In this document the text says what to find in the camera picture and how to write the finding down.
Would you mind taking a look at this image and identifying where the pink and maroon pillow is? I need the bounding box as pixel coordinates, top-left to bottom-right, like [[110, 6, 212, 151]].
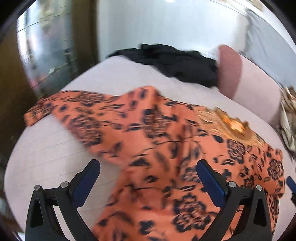
[[218, 45, 281, 127]]

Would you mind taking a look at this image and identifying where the stained glass wooden door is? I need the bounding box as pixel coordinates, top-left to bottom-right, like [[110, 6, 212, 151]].
[[0, 0, 98, 121]]

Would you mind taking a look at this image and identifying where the beige patterned scarf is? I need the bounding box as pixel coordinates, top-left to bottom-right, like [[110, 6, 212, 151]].
[[276, 86, 296, 160]]

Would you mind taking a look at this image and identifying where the orange black floral garment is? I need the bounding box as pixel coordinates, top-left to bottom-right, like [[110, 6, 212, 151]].
[[24, 86, 285, 240]]

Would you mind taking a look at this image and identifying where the grey pillow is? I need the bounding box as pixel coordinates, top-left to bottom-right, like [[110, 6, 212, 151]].
[[242, 9, 295, 87]]

